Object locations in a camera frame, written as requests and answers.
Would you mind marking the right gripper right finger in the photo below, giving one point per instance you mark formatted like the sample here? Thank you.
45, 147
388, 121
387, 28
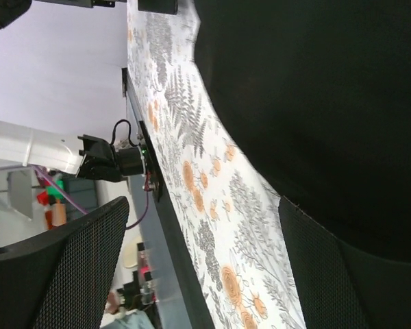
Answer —
344, 279

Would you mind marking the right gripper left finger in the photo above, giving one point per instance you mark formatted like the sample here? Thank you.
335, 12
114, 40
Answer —
61, 278

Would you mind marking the black t-shirt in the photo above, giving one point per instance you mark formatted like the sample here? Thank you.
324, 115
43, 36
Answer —
317, 95

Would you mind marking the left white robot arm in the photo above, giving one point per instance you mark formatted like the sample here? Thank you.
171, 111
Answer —
85, 156

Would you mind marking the floral patterned table mat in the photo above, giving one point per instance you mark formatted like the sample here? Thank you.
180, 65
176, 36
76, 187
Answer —
228, 214

